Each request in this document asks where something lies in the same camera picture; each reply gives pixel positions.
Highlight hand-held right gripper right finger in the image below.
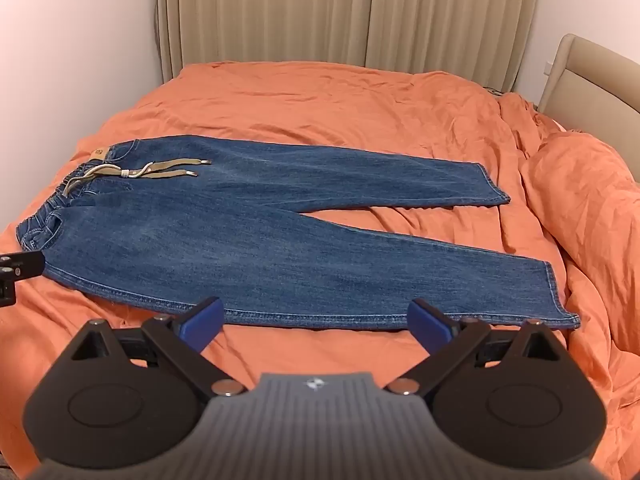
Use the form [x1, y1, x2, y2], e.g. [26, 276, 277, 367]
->
[386, 298, 569, 402]

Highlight blue denim pants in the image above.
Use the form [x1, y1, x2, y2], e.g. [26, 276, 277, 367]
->
[16, 133, 582, 332]

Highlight orange crumpled duvet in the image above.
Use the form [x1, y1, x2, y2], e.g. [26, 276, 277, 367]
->
[499, 91, 640, 480]

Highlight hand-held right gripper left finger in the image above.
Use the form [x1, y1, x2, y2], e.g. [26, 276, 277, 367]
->
[71, 296, 249, 402]

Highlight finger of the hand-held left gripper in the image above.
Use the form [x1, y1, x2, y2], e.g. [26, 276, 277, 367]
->
[0, 252, 45, 307]

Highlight beige pleated curtain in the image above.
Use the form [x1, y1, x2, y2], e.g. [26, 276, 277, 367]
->
[156, 0, 543, 92]

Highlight orange bed sheet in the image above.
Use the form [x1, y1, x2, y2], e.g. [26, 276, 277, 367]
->
[0, 61, 640, 480]

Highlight beige padded headboard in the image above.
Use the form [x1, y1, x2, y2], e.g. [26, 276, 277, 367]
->
[537, 33, 640, 182]

